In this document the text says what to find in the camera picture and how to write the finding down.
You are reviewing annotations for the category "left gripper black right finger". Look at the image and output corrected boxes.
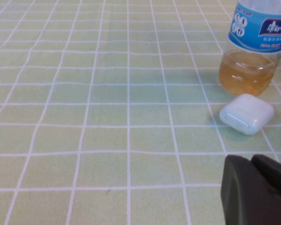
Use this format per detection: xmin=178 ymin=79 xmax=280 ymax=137
xmin=251 ymin=153 xmax=281 ymax=204

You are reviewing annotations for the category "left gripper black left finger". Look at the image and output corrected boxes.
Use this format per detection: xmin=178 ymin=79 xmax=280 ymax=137
xmin=220 ymin=154 xmax=281 ymax=225

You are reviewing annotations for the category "white earbud case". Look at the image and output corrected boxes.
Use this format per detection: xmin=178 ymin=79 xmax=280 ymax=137
xmin=219 ymin=93 xmax=275 ymax=136

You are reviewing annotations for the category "blue-label bottle with yellow liquid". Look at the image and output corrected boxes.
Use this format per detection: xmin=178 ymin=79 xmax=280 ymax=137
xmin=218 ymin=0 xmax=281 ymax=97

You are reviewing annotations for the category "green checked tablecloth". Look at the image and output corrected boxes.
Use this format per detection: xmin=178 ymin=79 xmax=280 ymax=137
xmin=0 ymin=0 xmax=281 ymax=225

